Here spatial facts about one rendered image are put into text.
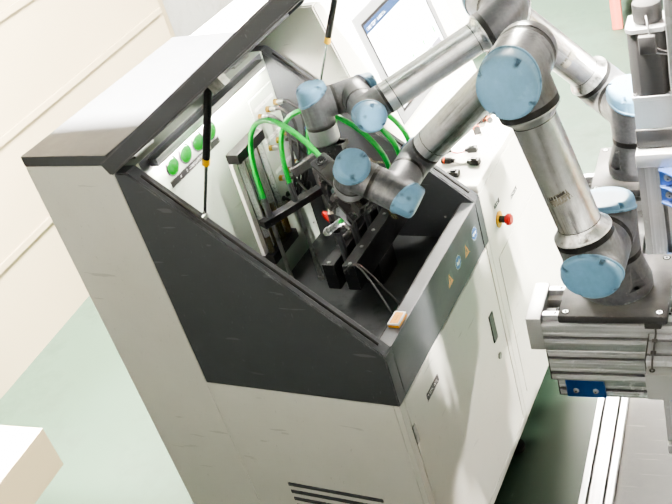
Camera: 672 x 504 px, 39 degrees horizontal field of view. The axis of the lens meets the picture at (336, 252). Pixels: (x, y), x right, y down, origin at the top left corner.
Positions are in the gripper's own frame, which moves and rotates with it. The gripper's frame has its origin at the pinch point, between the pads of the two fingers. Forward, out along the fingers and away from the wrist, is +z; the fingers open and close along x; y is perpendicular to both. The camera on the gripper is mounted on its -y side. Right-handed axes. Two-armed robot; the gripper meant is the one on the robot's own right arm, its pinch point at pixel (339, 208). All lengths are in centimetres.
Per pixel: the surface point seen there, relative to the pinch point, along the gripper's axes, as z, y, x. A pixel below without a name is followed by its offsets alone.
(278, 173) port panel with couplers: 1.2, -30.4, 20.1
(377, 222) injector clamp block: 14.9, 0.0, 15.8
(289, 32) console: -35, -22, 35
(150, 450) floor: 112, -117, 1
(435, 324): 30.2, 23.0, -8.0
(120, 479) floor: 112, -121, -14
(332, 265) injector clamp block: 15.0, -4.5, -4.8
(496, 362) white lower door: 69, 23, 22
